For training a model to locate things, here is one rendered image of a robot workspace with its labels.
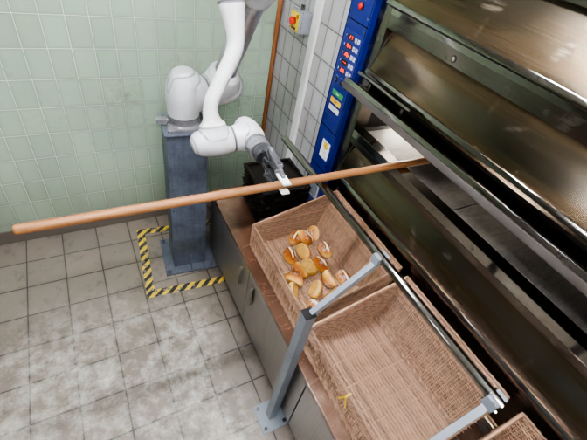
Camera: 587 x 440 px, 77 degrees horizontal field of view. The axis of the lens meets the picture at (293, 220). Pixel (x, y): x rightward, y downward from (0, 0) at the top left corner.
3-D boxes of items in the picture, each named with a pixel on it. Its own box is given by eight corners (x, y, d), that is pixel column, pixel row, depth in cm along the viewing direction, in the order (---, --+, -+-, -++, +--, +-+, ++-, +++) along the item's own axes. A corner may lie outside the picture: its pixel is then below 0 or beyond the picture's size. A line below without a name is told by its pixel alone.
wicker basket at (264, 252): (326, 224, 212) (338, 188, 193) (383, 303, 178) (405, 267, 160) (247, 244, 190) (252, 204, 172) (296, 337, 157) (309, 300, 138)
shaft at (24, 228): (13, 238, 97) (10, 230, 95) (14, 230, 99) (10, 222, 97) (459, 159, 171) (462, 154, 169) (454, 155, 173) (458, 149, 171)
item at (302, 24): (300, 28, 198) (303, 7, 191) (308, 35, 192) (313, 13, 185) (287, 27, 195) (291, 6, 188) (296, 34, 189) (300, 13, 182)
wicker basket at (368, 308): (385, 308, 176) (408, 272, 158) (473, 425, 143) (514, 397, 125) (298, 344, 155) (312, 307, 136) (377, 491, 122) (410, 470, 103)
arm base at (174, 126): (154, 114, 186) (153, 105, 182) (197, 113, 194) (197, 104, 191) (159, 134, 174) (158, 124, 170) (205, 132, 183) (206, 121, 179)
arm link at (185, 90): (160, 108, 180) (156, 63, 166) (193, 102, 191) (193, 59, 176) (176, 124, 173) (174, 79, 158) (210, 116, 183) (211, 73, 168)
